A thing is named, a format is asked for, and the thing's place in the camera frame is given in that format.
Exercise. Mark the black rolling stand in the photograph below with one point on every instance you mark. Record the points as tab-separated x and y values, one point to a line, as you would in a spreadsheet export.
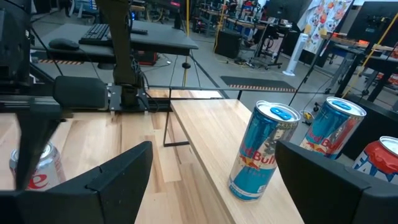
270	34

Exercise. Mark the silver Diet Coke can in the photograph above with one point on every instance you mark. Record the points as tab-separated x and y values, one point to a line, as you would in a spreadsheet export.
49	174

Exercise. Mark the yellow connector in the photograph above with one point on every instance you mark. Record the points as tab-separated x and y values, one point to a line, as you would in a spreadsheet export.
308	115

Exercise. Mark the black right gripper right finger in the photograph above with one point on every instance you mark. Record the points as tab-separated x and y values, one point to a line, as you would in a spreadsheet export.
317	193

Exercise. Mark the black computer mouse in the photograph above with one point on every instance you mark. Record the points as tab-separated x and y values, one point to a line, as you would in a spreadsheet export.
63	44

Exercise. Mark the wooden workbench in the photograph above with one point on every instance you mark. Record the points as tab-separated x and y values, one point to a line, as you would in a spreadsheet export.
342	40

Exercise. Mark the black hazard-striped floor mat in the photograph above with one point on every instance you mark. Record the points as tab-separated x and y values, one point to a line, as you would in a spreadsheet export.
255	81

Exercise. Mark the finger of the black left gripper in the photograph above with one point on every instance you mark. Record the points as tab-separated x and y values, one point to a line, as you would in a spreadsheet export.
31	140

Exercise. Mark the black cube case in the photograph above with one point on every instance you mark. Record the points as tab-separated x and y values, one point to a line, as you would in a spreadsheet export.
228	45

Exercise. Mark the white tower fan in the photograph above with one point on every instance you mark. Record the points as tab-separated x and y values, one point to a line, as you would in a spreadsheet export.
297	53

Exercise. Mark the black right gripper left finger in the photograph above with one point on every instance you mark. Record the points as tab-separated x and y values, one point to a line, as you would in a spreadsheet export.
118	193

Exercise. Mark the black rounded block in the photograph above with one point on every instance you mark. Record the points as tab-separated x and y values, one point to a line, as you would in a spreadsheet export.
79	91

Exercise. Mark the black keyboard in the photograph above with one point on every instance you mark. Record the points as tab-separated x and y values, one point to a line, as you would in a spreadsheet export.
93	34

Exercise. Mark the floral patterned cloth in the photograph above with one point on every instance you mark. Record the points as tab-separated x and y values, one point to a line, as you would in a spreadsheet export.
326	21

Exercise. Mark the red Fanta can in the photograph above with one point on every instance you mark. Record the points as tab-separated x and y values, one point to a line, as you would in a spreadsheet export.
379	155

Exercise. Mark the red box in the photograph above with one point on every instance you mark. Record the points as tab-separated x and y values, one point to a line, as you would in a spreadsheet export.
147	58

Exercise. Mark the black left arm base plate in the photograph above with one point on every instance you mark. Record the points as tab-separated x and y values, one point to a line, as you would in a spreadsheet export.
115	99

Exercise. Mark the black remote control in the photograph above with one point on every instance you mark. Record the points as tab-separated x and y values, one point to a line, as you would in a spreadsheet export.
140	31

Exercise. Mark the black desk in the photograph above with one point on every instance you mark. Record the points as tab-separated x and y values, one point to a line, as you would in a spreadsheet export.
161	40

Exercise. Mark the blue silver Red Bull can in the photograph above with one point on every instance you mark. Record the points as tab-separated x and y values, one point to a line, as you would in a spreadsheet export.
258	149
332	124

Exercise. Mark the wooden shelf black metal legs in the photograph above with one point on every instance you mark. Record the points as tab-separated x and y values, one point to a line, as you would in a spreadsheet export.
211	140

